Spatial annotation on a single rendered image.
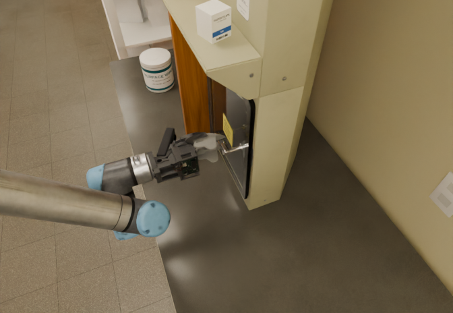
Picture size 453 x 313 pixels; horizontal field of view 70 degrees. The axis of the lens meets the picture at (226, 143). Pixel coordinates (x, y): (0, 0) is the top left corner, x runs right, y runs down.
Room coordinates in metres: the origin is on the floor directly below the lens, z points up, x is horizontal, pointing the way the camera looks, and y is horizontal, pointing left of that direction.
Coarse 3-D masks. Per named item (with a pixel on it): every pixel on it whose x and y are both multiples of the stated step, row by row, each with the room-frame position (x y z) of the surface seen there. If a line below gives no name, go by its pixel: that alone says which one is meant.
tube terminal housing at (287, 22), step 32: (224, 0) 0.71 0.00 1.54; (256, 0) 0.57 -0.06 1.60; (288, 0) 0.54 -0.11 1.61; (320, 0) 0.57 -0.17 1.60; (256, 32) 0.56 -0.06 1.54; (288, 32) 0.55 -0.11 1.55; (320, 32) 0.64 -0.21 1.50; (288, 64) 0.55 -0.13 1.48; (288, 96) 0.55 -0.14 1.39; (256, 128) 0.53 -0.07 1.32; (288, 128) 0.56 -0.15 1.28; (256, 160) 0.53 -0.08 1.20; (288, 160) 0.57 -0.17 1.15; (256, 192) 0.54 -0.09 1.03
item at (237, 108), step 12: (216, 84) 0.74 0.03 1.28; (216, 96) 0.75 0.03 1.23; (228, 96) 0.66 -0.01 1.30; (240, 96) 0.59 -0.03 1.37; (216, 108) 0.75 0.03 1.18; (228, 108) 0.66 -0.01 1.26; (240, 108) 0.58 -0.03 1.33; (252, 108) 0.53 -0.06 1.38; (216, 120) 0.76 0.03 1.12; (228, 120) 0.66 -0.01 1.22; (240, 120) 0.58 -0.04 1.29; (252, 120) 0.53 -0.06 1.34; (240, 132) 0.58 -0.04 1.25; (228, 144) 0.66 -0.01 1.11; (228, 156) 0.66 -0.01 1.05; (240, 156) 0.57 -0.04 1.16; (228, 168) 0.66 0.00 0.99; (240, 168) 0.57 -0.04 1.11; (240, 180) 0.57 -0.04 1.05; (240, 192) 0.56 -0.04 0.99
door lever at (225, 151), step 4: (216, 132) 0.63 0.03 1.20; (216, 140) 0.60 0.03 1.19; (220, 140) 0.60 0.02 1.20; (220, 144) 0.58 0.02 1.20; (224, 144) 0.58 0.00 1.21; (240, 144) 0.57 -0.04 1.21; (224, 148) 0.56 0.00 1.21; (228, 148) 0.56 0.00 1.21; (232, 148) 0.56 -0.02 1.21; (236, 148) 0.56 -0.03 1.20; (240, 148) 0.57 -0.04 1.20; (224, 152) 0.55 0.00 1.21; (228, 152) 0.55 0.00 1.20
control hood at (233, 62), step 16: (176, 0) 0.77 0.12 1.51; (192, 0) 0.77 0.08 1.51; (208, 0) 0.77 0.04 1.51; (176, 16) 0.69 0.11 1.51; (192, 16) 0.69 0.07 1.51; (192, 32) 0.62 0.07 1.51; (240, 32) 0.62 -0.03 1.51; (192, 48) 0.57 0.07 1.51; (208, 48) 0.56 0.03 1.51; (224, 48) 0.56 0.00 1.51; (240, 48) 0.56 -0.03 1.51; (208, 64) 0.51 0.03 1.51; (224, 64) 0.51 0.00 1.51; (240, 64) 0.51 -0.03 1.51; (256, 64) 0.52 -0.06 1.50; (224, 80) 0.50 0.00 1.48; (240, 80) 0.51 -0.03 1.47; (256, 80) 0.52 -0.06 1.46; (256, 96) 0.53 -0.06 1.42
